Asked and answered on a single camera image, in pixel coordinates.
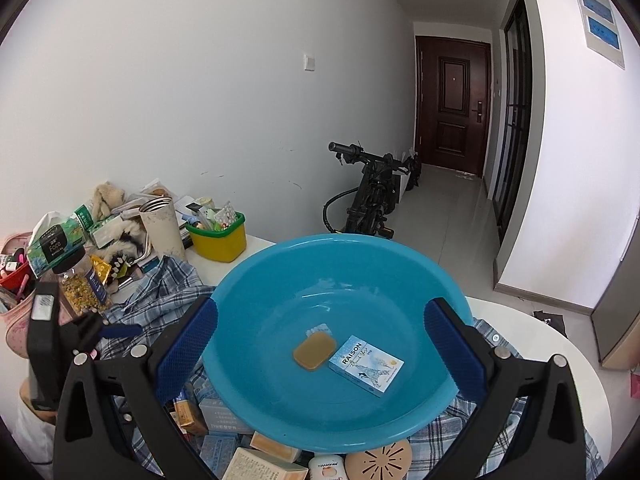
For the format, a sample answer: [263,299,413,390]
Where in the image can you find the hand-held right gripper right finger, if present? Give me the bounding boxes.
[424,297,587,480]

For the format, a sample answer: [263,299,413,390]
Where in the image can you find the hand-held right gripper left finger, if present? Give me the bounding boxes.
[52,296,220,480]

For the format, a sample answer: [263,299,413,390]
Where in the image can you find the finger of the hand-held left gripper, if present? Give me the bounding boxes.
[60,312,144,363]

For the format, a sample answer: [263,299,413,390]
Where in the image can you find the blue plastic basin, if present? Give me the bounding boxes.
[201,234,473,453]

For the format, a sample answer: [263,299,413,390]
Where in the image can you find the person's left forearm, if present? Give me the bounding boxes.
[12,380,63,480]

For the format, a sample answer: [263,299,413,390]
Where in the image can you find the pink storage basket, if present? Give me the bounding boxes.
[0,232,61,358]

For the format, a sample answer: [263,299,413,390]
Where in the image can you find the dried flower jar black lid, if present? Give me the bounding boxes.
[52,250,113,317]

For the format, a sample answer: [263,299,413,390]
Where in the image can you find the blue plaid shirt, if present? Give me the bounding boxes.
[100,255,603,480]

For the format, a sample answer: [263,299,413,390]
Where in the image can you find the small orange box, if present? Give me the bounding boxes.
[172,397,210,436]

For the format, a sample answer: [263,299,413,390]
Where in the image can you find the yellow sachet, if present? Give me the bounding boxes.
[89,255,112,286]

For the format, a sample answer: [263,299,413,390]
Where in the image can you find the light blue medicine box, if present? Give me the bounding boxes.
[197,397,256,436]
[197,432,241,478]

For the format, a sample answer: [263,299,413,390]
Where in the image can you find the red cup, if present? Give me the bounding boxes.
[0,257,33,291]

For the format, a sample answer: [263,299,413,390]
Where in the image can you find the blue white cigarette box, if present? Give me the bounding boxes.
[327,335,405,398]

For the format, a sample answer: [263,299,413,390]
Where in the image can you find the black cloth on floor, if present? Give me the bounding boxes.
[532,310,568,338]

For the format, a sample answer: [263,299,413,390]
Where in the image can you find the green white box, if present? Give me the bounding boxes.
[86,215,126,248]

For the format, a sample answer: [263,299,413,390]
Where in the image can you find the teal tissue pack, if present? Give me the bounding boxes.
[26,225,87,278]

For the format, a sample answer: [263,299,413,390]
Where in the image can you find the beige tumbler cup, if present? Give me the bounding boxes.
[138,197,187,261]

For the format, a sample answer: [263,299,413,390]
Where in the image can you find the yellow bin green rim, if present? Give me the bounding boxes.
[185,211,247,263]

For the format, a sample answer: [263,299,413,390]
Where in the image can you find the tan soap bar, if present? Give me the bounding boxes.
[292,332,337,373]

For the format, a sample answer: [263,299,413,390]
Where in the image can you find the tan perforated round disc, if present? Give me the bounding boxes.
[344,437,413,480]

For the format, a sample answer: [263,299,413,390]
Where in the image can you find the beige plush toy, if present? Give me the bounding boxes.
[90,182,128,221]

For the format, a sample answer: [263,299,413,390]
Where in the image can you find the cream cardboard box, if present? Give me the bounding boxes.
[221,447,309,480]

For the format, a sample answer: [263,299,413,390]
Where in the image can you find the white printed box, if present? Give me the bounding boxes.
[176,195,216,221]

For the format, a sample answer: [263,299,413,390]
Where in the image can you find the clear snack packet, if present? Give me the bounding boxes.
[140,178,176,201]

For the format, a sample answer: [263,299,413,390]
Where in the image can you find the grey cabinet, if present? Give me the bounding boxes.
[590,240,640,371]

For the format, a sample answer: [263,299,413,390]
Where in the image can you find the small white rounded container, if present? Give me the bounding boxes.
[307,454,347,480]

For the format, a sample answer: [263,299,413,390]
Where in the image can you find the black folding electric bike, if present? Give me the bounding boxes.
[322,141,423,241]

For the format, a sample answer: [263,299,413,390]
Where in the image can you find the black framed glass door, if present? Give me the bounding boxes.
[492,0,533,246]

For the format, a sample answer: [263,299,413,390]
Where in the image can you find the dark brown entrance door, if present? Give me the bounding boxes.
[415,35,492,179]

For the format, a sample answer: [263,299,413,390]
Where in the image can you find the white wall board blue sheets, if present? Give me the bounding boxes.
[570,0,627,70]

